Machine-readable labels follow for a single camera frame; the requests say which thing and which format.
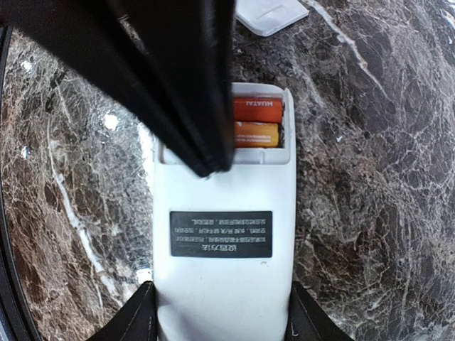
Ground white battery cover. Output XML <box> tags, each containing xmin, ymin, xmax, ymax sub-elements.
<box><xmin>235</xmin><ymin>0</ymin><xmax>309</xmax><ymax>37</ymax></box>

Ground orange AA battery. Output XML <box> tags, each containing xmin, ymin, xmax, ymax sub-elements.
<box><xmin>234</xmin><ymin>97</ymin><xmax>284</xmax><ymax>124</ymax></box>
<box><xmin>235</xmin><ymin>121</ymin><xmax>280</xmax><ymax>148</ymax></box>

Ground white remote control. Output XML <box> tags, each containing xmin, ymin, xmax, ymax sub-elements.
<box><xmin>152</xmin><ymin>82</ymin><xmax>296</xmax><ymax>340</ymax></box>

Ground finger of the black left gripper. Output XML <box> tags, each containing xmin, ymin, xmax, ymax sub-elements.
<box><xmin>1</xmin><ymin>1</ymin><xmax>235</xmax><ymax>177</ymax></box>

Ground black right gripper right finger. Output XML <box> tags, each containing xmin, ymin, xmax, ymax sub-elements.
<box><xmin>284</xmin><ymin>283</ymin><xmax>353</xmax><ymax>341</ymax></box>

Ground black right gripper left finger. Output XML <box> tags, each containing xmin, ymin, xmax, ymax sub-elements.
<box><xmin>94</xmin><ymin>281</ymin><xmax>156</xmax><ymax>341</ymax></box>

